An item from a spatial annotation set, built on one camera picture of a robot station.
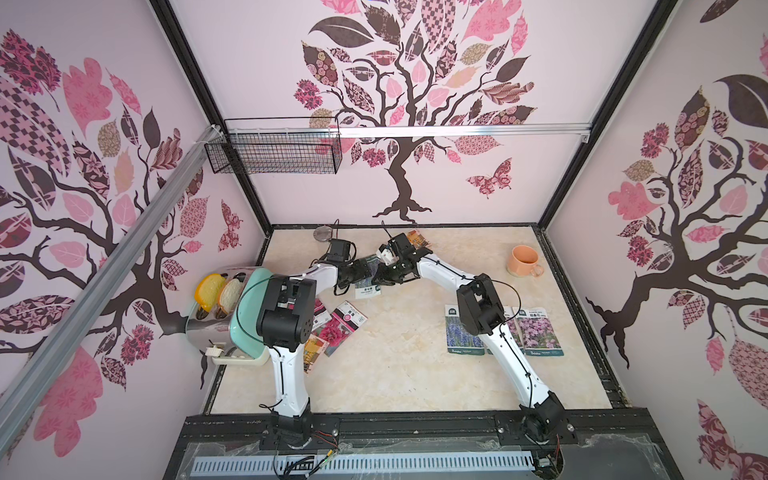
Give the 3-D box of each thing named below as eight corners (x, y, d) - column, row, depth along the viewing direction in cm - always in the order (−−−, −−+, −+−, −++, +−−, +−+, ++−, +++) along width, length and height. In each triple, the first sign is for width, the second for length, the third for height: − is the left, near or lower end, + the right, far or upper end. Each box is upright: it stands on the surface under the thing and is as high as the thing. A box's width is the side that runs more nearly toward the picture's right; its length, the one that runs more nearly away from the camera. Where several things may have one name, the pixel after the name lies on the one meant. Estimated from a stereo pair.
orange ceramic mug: (510, 281, 105) (518, 267, 99) (503, 258, 112) (509, 244, 106) (535, 281, 105) (543, 267, 99) (526, 258, 112) (534, 244, 105)
